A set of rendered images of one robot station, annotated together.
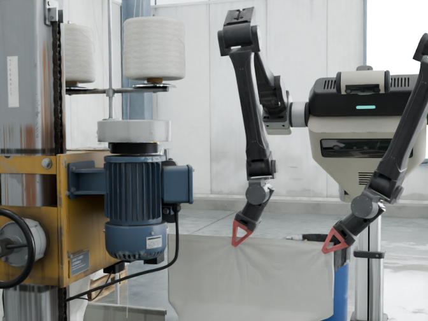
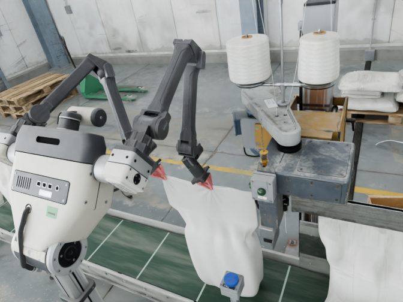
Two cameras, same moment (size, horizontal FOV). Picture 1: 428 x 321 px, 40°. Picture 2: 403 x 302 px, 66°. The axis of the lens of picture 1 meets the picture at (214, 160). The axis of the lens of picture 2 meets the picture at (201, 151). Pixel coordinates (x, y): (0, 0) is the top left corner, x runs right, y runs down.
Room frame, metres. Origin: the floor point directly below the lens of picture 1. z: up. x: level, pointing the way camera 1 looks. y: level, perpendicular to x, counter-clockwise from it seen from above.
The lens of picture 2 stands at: (2.81, 0.20, 1.98)
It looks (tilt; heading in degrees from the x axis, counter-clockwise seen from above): 32 degrees down; 193
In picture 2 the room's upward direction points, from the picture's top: 11 degrees counter-clockwise
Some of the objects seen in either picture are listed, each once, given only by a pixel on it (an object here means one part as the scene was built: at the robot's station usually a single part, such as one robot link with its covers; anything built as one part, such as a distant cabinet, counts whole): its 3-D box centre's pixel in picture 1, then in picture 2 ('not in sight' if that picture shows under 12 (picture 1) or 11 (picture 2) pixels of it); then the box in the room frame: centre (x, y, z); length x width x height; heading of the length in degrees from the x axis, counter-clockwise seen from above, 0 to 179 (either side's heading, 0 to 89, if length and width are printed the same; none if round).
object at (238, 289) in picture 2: not in sight; (232, 284); (2.03, 0.03, 0.81); 0.08 x 0.08 x 0.06; 71
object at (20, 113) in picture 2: not in sight; (40, 101); (-2.39, -4.06, 0.07); 1.20 x 0.82 x 0.14; 159
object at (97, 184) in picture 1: (97, 179); not in sight; (1.43, 0.29, 1.27); 0.12 x 0.09 x 0.09; 161
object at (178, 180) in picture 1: (177, 188); (241, 124); (1.45, 0.09, 1.25); 0.10 x 0.08 x 0.12; 6
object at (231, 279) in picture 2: not in sight; (231, 280); (2.03, 0.03, 0.84); 0.06 x 0.06 x 0.02
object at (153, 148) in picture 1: (134, 149); not in sight; (1.44, 0.19, 1.35); 0.12 x 0.12 x 0.04
